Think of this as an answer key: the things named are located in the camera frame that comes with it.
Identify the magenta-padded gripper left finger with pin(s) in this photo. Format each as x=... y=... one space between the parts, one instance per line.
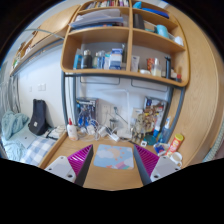
x=78 y=161

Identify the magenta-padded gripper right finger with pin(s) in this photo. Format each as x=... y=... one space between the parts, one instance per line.
x=148 y=160

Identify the pastel cloud print mouse pad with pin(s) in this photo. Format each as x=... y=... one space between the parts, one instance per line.
x=113 y=156

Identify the small white desk clock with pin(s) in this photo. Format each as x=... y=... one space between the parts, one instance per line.
x=143 y=143

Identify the blue tissue pack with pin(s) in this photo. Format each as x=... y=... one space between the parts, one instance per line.
x=161 y=148

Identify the teal round lid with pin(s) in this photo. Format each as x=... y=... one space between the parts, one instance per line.
x=150 y=140

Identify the white bottle with red cap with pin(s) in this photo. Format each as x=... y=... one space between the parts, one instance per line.
x=72 y=132

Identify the blue tube with white cap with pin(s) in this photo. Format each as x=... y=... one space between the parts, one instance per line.
x=156 y=131

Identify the red chips can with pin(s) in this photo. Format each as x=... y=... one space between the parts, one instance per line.
x=175 y=144

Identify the white charger block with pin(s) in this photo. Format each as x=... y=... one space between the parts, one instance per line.
x=90 y=129

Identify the brown tree figure toy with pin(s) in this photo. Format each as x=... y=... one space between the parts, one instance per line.
x=141 y=126

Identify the white desk lamp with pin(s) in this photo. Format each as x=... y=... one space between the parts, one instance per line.
x=124 y=134

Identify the blue checked bedding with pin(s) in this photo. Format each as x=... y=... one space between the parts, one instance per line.
x=38 y=150

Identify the white power strip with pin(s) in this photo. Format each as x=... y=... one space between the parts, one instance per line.
x=111 y=135

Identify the steel cup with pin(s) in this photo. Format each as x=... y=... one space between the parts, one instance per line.
x=114 y=124

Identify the blue model kit box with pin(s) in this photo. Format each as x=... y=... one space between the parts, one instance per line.
x=86 y=110

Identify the colourful figure box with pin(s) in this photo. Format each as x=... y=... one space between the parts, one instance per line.
x=156 y=108

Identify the black backpack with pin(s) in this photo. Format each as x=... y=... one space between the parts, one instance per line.
x=38 y=118

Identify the teal blanket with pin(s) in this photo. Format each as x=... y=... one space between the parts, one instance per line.
x=13 y=123

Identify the wooden shelf unit with items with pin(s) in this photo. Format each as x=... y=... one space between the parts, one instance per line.
x=130 y=35

